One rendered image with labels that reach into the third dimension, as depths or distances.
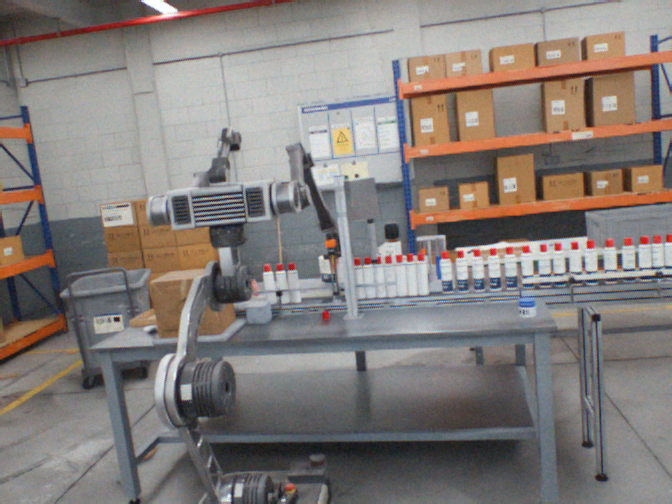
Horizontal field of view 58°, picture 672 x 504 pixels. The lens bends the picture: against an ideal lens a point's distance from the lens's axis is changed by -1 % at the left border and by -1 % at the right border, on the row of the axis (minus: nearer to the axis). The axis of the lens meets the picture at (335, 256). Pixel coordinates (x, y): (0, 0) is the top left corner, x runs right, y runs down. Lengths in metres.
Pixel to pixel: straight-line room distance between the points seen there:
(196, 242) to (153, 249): 0.45
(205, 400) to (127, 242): 4.58
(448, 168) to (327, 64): 1.86
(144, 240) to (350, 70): 3.04
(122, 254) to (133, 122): 2.14
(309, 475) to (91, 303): 2.81
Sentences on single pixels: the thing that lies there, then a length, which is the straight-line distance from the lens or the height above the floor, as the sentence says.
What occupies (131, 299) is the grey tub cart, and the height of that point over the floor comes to 0.69.
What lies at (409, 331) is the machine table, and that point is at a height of 0.83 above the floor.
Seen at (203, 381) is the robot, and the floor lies 0.93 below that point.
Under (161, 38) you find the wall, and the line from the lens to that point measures 8.00.
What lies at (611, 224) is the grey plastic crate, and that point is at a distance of 4.28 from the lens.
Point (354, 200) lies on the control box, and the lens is 2.80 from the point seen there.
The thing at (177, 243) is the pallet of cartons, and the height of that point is 0.92.
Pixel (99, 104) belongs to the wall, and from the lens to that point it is 8.26.
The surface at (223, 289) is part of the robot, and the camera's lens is 2.38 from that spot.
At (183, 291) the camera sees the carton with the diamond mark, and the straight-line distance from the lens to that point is 2.84.
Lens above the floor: 1.57
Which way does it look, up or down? 9 degrees down
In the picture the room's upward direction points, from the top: 6 degrees counter-clockwise
